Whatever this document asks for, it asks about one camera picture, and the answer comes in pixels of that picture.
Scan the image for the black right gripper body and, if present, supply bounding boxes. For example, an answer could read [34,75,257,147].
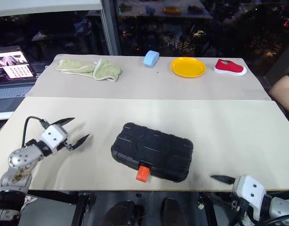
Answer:
[230,197,249,218]

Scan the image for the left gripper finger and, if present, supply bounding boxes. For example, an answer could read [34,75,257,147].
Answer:
[49,117,75,129]
[70,133,90,151]

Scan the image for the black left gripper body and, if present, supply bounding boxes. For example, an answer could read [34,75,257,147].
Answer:
[62,140,76,153]

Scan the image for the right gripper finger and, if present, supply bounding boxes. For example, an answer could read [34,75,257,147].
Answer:
[210,174,236,186]

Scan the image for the orange case latch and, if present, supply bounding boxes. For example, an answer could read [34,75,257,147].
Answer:
[136,165,151,183]

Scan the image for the black plastic tool case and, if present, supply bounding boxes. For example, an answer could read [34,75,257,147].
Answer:
[111,121,194,183]

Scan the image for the black table leg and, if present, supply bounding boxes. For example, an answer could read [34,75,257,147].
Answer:
[203,193,218,226]
[72,193,91,226]

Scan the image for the black rounded foot shape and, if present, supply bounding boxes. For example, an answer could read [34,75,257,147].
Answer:
[161,197,187,226]
[104,200,143,226]

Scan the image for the open laptop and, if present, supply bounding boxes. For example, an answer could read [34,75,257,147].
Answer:
[0,46,38,99]

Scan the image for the white sneaker red stripes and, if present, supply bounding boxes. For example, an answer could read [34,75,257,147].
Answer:
[23,194,39,208]

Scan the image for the green towel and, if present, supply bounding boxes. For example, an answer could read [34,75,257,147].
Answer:
[56,58,123,83]

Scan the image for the beige cloth mat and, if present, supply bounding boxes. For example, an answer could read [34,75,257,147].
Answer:
[25,54,272,101]

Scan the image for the light blue block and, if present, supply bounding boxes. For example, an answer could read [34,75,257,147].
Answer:
[143,50,160,68]

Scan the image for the grey window pillar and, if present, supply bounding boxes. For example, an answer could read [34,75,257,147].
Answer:
[101,0,121,56]

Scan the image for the bystander bare knee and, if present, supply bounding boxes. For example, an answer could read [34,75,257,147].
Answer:
[268,75,289,108]

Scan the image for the red white shoe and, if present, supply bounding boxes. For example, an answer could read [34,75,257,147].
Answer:
[213,58,248,76]

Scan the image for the yellow plate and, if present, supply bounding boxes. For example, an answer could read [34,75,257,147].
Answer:
[170,56,206,78]

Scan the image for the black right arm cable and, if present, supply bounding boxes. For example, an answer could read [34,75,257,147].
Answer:
[236,211,289,226]

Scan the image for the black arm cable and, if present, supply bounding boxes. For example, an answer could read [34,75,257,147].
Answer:
[236,211,289,226]
[21,116,51,149]

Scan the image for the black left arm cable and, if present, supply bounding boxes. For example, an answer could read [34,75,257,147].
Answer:
[21,116,51,149]

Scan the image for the light grey window rail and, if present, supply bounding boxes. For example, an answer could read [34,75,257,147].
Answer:
[0,0,103,17]

